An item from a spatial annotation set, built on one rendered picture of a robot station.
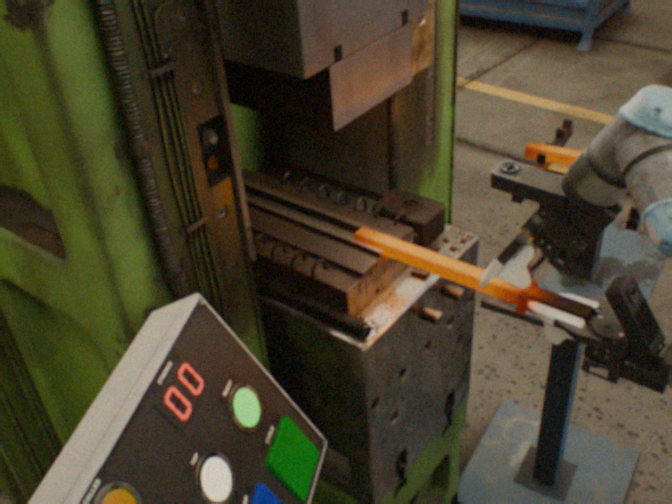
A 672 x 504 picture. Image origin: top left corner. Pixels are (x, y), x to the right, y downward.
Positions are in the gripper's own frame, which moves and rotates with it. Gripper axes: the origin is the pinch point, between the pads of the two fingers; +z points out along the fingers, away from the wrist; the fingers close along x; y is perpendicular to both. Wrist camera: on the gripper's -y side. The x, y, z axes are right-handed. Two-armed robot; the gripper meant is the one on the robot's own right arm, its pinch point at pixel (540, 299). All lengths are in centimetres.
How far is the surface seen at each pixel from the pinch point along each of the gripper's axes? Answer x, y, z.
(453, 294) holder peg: 7.5, 12.7, 19.1
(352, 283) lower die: -10.0, 2.2, 28.2
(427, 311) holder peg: 0.4, 12.1, 20.2
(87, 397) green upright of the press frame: -38, 33, 76
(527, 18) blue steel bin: 351, 86, 164
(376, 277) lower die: -4.1, 4.6, 27.7
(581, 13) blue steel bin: 354, 80, 130
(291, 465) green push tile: -45.2, -1.1, 10.9
